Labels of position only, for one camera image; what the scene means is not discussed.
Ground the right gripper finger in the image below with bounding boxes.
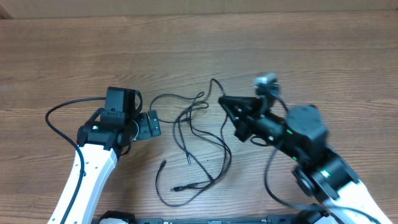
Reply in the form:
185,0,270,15
218,96,262,109
222,104,249,130

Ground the black cable bundle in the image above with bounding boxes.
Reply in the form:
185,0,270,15
148,78,233,208

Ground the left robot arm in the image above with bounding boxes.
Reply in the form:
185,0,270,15
49,86,161,223

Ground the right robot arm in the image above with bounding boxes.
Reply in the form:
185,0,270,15
218,96,390,223

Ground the right camera cable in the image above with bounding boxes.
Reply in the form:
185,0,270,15
250,96,383,224

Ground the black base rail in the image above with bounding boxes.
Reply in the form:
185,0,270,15
91,210,335,224

